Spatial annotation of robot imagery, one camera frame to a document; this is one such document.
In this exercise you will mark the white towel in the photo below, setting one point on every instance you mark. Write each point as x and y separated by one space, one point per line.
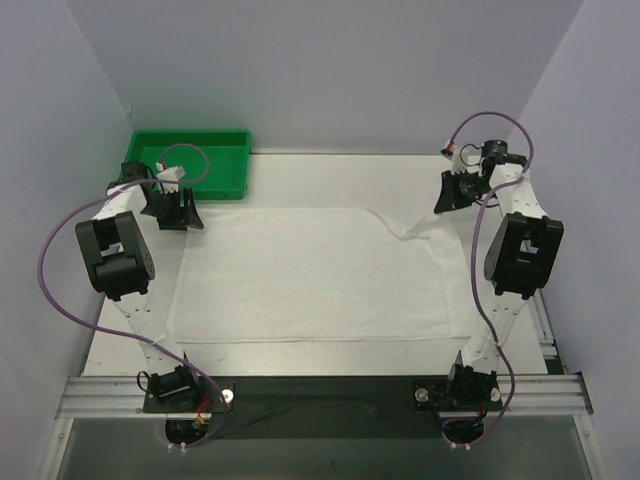
321 274

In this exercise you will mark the aluminium frame rail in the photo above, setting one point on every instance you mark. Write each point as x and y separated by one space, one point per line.
120 398

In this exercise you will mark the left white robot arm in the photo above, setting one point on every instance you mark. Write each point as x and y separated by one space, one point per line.
144 218

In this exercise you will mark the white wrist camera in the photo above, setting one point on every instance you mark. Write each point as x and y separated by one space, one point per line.
169 177
457 157

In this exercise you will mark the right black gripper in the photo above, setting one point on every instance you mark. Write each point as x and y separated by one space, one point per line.
456 190

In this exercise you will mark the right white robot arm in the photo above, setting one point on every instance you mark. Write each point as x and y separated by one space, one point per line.
517 264

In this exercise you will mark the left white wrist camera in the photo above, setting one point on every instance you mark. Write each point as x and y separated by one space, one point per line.
169 177

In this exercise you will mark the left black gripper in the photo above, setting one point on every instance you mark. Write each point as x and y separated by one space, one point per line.
179 215

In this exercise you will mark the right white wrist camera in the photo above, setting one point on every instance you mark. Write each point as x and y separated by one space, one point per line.
457 157

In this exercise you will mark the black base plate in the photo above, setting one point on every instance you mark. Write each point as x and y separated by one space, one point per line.
327 408

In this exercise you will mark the green plastic tray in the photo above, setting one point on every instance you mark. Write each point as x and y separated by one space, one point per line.
227 150

